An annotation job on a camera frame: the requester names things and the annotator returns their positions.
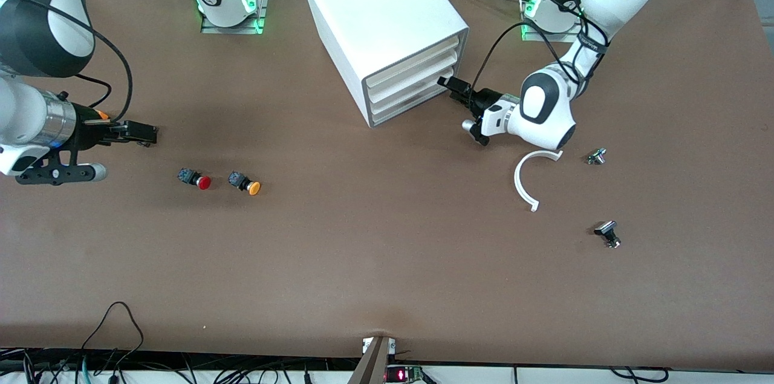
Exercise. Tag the white curved plastic arc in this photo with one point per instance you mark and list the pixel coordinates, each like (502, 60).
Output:
(517, 181)

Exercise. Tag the black knob switch part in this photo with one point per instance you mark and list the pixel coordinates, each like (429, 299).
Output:
(606, 231)

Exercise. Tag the orange mushroom push button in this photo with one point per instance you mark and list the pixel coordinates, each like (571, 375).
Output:
(243, 182)

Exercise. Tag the orange box with hole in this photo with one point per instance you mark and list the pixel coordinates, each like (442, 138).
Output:
(101, 113)

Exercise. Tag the device with red display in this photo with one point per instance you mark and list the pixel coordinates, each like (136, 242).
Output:
(402, 375)

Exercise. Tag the small silver switch part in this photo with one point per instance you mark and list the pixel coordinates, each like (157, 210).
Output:
(596, 156)

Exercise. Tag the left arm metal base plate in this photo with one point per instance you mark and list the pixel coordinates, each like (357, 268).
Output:
(532, 37)

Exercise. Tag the red mushroom push button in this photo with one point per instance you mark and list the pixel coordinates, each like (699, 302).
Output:
(193, 178)

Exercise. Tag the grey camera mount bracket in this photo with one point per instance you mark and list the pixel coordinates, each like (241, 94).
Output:
(375, 366)

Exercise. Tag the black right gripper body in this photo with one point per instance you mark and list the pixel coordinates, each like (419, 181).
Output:
(91, 131)

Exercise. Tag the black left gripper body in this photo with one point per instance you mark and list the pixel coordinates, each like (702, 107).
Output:
(485, 100)

